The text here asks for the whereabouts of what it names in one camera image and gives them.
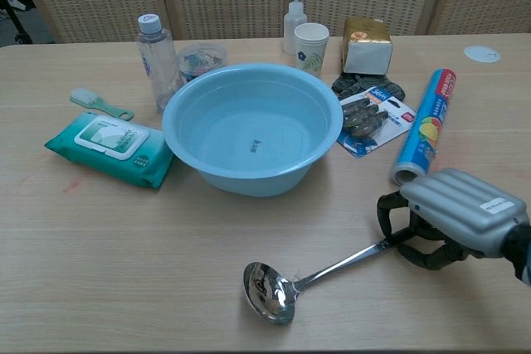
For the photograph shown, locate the floral print paper cup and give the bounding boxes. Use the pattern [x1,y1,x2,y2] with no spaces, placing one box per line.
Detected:
[294,22,330,78]

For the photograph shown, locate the stainless steel ladle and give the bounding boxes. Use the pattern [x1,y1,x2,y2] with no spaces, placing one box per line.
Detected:
[242,227,416,326]

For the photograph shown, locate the clear plastic water bottle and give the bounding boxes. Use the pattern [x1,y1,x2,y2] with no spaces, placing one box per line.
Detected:
[136,13,182,115]

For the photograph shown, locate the green wet wipes pack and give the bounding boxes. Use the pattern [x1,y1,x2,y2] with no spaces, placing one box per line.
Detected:
[44,111,174,190]

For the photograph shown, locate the light blue plastic basin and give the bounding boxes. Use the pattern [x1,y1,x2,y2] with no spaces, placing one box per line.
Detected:
[161,62,344,199]

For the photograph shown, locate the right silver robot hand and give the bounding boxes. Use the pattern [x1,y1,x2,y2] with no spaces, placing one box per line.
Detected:
[376,167,530,276]

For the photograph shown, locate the gold tissue pack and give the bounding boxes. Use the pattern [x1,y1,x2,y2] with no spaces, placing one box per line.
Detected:
[341,17,393,75]

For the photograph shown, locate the black tripod stand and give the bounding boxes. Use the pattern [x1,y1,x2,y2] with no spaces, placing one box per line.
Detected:
[0,5,34,45]

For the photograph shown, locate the clear jar of binder clips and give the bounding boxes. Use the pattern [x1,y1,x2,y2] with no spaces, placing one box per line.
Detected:
[177,42,228,84]

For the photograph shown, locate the blue white blister card pack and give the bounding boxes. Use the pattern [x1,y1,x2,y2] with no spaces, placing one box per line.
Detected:
[336,86,417,158]

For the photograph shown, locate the green handled scrub brush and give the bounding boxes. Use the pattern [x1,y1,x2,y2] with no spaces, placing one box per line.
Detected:
[69,87,135,121]

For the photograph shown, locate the white round table cap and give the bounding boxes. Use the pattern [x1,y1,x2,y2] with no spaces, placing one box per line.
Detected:
[463,44,502,64]

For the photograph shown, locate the white squeeze wash bottle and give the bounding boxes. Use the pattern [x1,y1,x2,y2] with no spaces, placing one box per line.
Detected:
[283,0,313,56]

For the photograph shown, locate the blue cling film roll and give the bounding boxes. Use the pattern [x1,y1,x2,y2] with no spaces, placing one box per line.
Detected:
[391,66,459,187]

